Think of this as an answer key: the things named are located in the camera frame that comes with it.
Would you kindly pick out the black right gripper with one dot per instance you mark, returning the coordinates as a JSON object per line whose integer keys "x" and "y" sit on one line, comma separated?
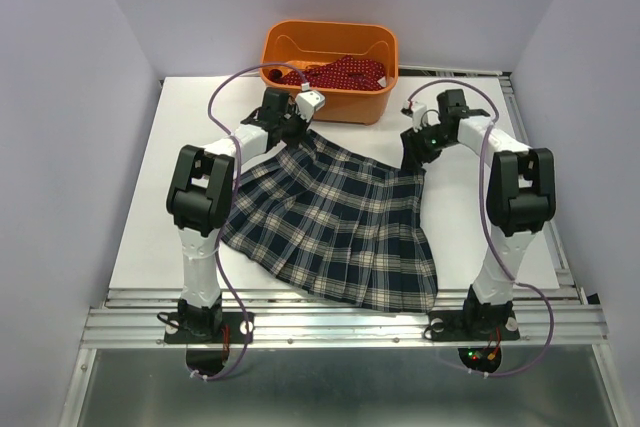
{"x": 413, "y": 151}

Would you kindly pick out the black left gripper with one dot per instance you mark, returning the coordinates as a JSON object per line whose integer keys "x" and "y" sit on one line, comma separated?
{"x": 293, "y": 142}

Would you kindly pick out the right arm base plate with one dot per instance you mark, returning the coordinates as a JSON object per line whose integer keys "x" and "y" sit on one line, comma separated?
{"x": 479, "y": 345}

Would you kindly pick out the navy plaid pleated skirt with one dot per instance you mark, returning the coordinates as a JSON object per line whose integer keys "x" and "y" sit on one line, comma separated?
{"x": 337, "y": 225}

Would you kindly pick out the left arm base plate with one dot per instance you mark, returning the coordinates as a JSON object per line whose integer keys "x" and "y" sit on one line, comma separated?
{"x": 214, "y": 344}

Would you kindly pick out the red polka dot skirt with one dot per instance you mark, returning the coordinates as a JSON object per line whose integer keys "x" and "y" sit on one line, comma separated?
{"x": 347, "y": 73}

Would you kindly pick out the aluminium frame rail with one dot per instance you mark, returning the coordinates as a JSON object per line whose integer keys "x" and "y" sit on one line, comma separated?
{"x": 315, "y": 363}

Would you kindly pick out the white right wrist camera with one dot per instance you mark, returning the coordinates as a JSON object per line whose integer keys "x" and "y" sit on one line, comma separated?
{"x": 418, "y": 112}

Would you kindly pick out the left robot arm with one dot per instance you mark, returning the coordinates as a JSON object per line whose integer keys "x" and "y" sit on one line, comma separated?
{"x": 201, "y": 194}

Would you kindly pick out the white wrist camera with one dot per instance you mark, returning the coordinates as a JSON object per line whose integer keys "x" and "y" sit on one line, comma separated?
{"x": 308, "y": 103}
{"x": 418, "y": 112}

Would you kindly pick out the orange plastic basket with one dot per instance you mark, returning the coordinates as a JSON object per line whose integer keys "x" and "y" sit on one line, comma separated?
{"x": 310, "y": 45}

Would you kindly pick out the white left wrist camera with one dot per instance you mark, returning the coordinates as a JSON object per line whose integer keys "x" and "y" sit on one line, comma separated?
{"x": 308, "y": 103}

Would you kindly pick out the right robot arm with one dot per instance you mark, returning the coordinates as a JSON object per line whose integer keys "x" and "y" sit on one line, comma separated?
{"x": 517, "y": 198}

